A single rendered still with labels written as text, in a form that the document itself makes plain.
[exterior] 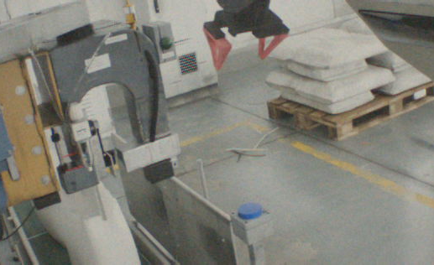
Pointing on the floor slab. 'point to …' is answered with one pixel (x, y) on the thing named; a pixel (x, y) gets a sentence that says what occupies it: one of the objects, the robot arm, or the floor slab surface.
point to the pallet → (339, 126)
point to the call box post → (256, 253)
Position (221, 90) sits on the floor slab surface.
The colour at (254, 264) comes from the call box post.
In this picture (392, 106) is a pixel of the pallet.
